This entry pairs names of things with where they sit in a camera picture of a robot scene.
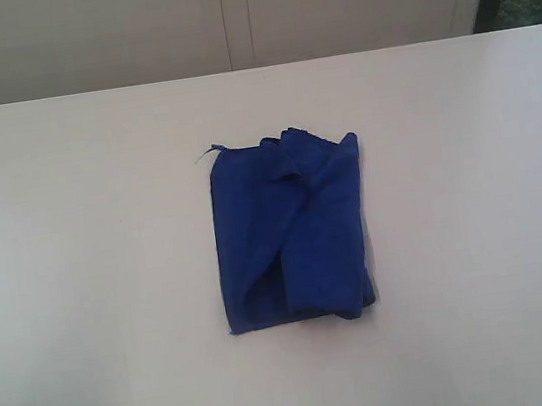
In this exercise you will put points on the blue towel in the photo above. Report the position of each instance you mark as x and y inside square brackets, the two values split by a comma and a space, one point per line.
[289, 231]

